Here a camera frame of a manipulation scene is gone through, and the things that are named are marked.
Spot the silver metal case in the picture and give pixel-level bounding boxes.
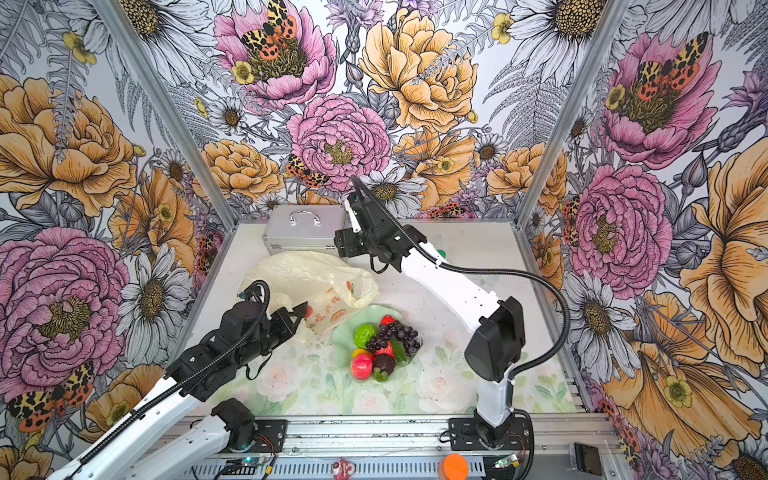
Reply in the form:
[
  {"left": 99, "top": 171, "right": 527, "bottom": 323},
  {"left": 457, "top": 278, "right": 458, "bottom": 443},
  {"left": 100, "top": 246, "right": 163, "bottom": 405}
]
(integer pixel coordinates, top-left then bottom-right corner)
[{"left": 262, "top": 204, "right": 346, "bottom": 256}]

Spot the orange round cap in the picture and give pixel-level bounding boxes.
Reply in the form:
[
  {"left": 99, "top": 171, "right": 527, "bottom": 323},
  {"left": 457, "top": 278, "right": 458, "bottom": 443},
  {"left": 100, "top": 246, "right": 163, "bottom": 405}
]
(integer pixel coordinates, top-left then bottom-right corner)
[{"left": 437, "top": 453, "right": 469, "bottom": 480}]

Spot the light green plate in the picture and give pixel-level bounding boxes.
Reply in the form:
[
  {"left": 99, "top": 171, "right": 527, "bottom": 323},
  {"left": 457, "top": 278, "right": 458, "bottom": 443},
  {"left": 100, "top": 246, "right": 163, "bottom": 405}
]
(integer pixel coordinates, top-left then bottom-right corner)
[{"left": 331, "top": 305, "right": 424, "bottom": 383}]

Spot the aluminium front rail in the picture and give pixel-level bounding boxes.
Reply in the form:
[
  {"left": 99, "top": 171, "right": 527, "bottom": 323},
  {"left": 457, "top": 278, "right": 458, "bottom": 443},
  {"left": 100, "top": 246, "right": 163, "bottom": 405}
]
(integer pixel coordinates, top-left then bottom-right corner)
[{"left": 107, "top": 413, "right": 625, "bottom": 480}]

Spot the green circuit board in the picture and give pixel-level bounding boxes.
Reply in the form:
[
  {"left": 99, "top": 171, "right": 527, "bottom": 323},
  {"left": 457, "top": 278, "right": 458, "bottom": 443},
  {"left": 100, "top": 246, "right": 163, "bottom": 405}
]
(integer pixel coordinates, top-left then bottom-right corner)
[{"left": 494, "top": 453, "right": 520, "bottom": 469}]

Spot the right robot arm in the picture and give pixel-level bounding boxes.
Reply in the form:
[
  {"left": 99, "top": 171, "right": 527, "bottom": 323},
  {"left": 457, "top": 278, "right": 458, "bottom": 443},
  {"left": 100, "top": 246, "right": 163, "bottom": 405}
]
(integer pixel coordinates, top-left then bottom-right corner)
[{"left": 334, "top": 177, "right": 525, "bottom": 449}]

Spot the green bumpy fruit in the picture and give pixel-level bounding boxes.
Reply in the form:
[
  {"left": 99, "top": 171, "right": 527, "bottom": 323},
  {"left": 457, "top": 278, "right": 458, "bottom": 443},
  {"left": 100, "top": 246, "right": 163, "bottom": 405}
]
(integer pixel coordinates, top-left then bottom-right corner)
[{"left": 353, "top": 323, "right": 378, "bottom": 349}]

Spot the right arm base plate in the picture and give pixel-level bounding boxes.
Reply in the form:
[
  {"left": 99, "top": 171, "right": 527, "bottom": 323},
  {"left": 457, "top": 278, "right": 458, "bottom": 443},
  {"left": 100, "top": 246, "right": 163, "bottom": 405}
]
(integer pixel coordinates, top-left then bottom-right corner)
[{"left": 448, "top": 415, "right": 534, "bottom": 452}]

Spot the red white small object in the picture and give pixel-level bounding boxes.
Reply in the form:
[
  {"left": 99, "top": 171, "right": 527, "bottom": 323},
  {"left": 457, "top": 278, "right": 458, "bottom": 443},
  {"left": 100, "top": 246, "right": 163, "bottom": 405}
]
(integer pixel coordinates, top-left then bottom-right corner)
[{"left": 331, "top": 459, "right": 356, "bottom": 480}]

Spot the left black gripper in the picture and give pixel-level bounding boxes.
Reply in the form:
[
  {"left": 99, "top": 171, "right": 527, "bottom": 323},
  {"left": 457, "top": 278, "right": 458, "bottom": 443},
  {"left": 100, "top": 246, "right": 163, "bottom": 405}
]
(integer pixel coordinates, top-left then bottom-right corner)
[{"left": 236, "top": 307, "right": 302, "bottom": 367}]

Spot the purple grape bunch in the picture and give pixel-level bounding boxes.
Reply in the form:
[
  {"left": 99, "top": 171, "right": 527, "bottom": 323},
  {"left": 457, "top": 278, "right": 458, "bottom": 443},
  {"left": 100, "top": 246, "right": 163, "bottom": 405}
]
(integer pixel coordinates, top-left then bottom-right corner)
[{"left": 365, "top": 317, "right": 423, "bottom": 362}]

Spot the yellow orange mango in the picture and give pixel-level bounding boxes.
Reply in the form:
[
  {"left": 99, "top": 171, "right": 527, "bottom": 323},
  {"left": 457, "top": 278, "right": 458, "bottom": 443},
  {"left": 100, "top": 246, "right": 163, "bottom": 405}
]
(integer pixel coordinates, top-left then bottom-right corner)
[{"left": 352, "top": 348, "right": 370, "bottom": 359}]

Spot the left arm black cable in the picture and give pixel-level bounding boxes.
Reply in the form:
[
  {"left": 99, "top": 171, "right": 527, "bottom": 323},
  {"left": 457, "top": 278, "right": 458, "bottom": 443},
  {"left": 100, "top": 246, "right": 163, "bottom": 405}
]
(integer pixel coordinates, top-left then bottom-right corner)
[{"left": 77, "top": 279, "right": 272, "bottom": 466}]

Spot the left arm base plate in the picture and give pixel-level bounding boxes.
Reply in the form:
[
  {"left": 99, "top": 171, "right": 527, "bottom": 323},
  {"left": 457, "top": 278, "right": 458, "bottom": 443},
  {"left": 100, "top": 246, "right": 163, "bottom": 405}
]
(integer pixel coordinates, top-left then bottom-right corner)
[{"left": 228, "top": 419, "right": 288, "bottom": 454}]

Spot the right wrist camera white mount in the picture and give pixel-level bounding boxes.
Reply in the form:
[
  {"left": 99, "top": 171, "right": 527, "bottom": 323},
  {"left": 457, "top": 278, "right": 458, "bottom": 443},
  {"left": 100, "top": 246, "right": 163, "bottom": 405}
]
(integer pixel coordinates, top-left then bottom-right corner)
[{"left": 344, "top": 201, "right": 362, "bottom": 234}]

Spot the red pink apple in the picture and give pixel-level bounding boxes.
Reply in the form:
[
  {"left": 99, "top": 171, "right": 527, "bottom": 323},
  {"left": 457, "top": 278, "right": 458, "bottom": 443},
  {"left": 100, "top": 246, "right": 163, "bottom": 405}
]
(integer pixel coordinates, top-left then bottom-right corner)
[{"left": 350, "top": 353, "right": 374, "bottom": 381}]

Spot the translucent cream plastic bag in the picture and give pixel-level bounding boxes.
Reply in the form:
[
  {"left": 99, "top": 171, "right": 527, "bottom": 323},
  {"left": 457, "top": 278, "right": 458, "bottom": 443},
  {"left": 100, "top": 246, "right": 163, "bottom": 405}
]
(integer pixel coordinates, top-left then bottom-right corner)
[{"left": 240, "top": 251, "right": 379, "bottom": 334}]

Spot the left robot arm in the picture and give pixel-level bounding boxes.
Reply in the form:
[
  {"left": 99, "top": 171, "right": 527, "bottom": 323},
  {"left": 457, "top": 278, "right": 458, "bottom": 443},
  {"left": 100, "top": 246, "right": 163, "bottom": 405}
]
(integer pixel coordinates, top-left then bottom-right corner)
[{"left": 50, "top": 300, "right": 308, "bottom": 479}]

